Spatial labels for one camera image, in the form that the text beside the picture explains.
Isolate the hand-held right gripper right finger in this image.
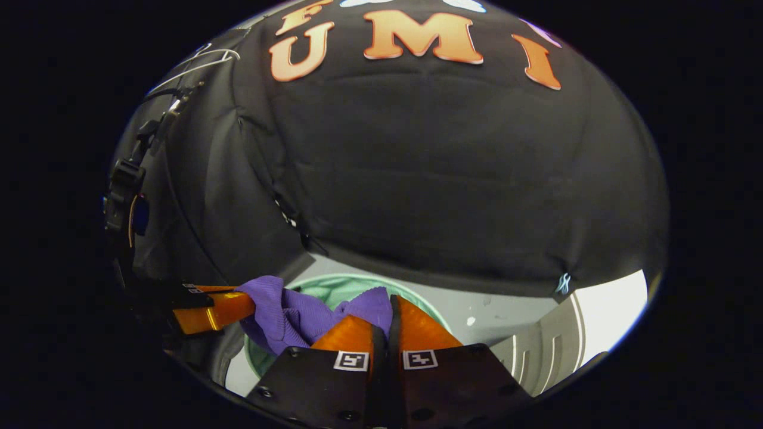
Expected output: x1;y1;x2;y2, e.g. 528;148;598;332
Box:
384;295;534;429

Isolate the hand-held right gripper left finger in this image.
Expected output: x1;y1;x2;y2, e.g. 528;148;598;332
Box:
246;314;385;429

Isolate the purple ribbed jacket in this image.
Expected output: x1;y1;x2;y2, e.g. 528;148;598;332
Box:
235;275;394;356

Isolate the green laundry hamper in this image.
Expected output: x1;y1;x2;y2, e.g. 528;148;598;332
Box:
243;273;454;379

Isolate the white clothes hanger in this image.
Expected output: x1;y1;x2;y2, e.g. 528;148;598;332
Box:
148;43;241;95

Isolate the black backdrop cloth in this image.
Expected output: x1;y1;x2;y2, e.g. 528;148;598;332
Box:
110;0;668;299

